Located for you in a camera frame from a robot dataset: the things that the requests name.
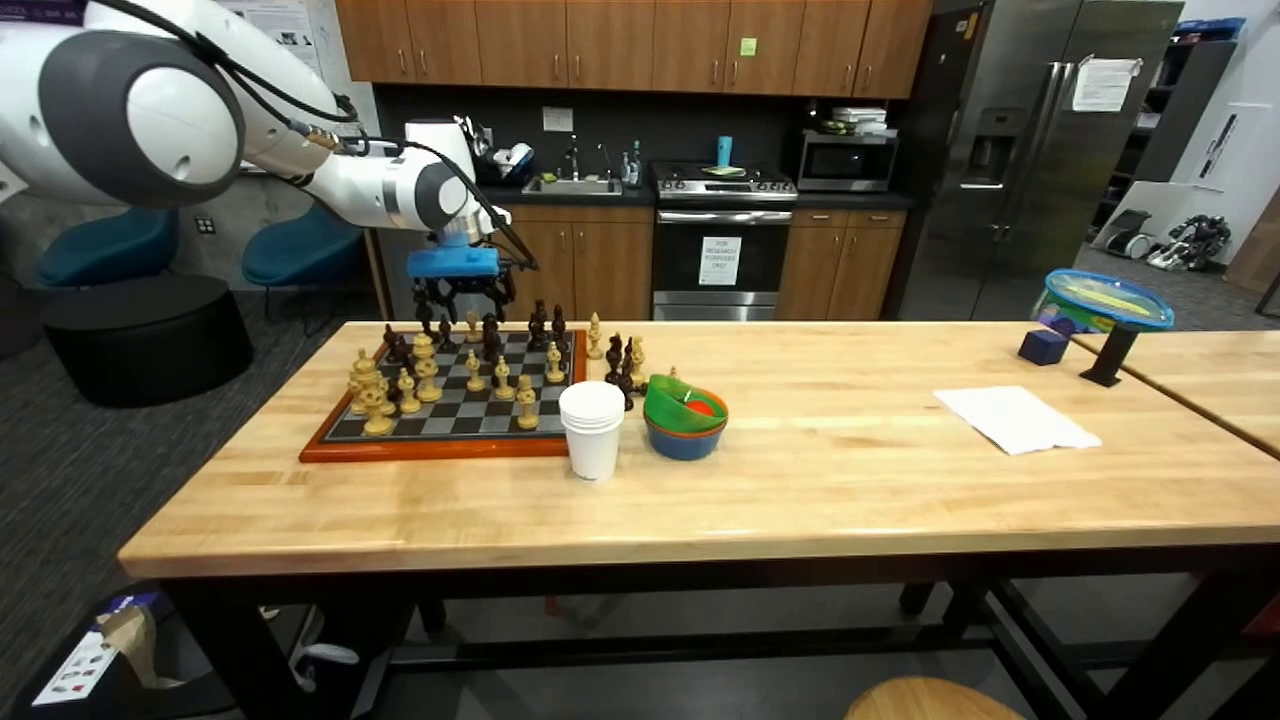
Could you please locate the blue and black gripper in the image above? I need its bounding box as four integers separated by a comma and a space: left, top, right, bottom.
409, 240, 518, 322

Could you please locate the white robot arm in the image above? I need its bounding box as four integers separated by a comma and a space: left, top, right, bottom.
0, 0, 538, 322

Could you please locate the wooden framed chess board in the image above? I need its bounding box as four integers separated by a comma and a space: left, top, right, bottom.
301, 331, 568, 465

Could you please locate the kitchen sink with faucet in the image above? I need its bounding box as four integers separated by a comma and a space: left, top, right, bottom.
524, 158, 626, 199

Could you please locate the stainless steel oven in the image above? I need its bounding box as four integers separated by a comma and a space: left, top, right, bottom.
654, 160, 800, 322

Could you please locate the green and blue bowl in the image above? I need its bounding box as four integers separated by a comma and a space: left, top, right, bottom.
646, 378, 728, 460

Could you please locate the black microwave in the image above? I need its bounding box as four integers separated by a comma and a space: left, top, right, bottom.
798, 131, 895, 198

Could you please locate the white paper sheet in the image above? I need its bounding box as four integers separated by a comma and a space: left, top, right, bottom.
938, 388, 1096, 456

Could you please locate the round wooden stool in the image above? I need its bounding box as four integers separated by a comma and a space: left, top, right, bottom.
845, 676, 1021, 720

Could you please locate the blue plate on stand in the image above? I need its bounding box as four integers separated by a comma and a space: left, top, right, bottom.
1031, 270, 1177, 388

